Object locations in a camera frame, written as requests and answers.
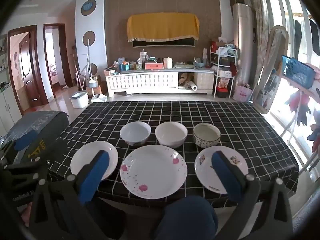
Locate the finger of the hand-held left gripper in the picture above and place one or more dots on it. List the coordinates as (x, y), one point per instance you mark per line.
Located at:
(22, 172)
(25, 141)

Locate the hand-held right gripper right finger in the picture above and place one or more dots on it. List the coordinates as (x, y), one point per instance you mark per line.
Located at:
(225, 177)

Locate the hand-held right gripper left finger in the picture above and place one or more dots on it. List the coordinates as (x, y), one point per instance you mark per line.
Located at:
(95, 177)

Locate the white plate cartoon print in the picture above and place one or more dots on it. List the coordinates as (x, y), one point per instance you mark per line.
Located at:
(203, 172)

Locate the plain white plate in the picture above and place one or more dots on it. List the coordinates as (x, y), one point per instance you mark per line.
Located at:
(82, 155)

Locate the patterned bowl gold rim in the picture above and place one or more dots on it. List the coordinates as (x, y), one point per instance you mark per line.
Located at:
(206, 135)

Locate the white plate pink flowers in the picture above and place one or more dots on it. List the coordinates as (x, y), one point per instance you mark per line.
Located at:
(152, 170)

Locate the white bowl floral outside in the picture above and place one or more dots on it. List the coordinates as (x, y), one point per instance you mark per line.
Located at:
(135, 132)

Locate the plain white bowl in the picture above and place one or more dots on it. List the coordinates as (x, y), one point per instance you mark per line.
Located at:
(171, 133)

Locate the dark cloth covered chair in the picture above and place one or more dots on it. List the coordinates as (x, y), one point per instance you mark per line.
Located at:
(42, 121)

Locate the white side cabinet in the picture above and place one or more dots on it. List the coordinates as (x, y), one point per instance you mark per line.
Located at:
(7, 105)

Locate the person's leg in blue pants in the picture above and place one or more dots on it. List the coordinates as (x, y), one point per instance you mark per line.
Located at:
(187, 217)

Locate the white mop bucket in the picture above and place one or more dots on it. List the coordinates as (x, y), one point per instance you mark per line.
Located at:
(79, 100)

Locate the brown wooden door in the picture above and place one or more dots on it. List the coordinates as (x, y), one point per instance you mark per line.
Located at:
(25, 65)

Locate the white dustpan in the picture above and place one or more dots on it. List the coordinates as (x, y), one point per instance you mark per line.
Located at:
(100, 98)

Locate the black white checked tablecloth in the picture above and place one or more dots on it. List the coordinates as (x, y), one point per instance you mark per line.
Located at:
(175, 111)

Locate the pink shopping bag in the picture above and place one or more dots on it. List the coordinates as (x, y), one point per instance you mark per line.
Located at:
(242, 93)

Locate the white paper roll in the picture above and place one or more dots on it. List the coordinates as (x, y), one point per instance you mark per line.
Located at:
(194, 87)

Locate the white mop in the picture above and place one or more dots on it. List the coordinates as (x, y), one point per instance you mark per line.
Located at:
(88, 62)

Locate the red gloves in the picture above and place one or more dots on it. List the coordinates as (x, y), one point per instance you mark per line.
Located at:
(300, 107)

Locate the folded ironing board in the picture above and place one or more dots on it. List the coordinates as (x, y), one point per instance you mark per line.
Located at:
(268, 80)

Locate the white television cabinet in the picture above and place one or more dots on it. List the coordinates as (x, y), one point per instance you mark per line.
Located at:
(142, 81)

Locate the white shelf rack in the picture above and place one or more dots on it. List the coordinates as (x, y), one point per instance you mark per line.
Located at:
(220, 62)

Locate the pink box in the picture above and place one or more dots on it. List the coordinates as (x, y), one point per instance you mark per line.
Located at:
(153, 65)

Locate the blue plastic basket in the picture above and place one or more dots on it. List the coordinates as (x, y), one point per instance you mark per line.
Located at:
(297, 71)

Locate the clear cup with straw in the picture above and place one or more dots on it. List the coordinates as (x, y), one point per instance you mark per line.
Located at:
(143, 56)

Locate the white standing air conditioner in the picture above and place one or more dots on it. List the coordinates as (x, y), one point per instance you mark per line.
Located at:
(243, 42)

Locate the yellow cloth cover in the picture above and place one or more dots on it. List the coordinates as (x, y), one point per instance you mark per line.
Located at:
(162, 26)

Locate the hanging dark clothes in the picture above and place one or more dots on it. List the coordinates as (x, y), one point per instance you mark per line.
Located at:
(313, 35)

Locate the patterned curtain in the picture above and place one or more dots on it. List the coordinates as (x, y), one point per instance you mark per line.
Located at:
(257, 10)

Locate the round brown wall decoration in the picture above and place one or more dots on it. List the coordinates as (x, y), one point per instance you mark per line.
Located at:
(94, 69)
(89, 38)

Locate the round blue wall decoration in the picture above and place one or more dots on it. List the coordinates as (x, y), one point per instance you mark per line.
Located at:
(88, 7)

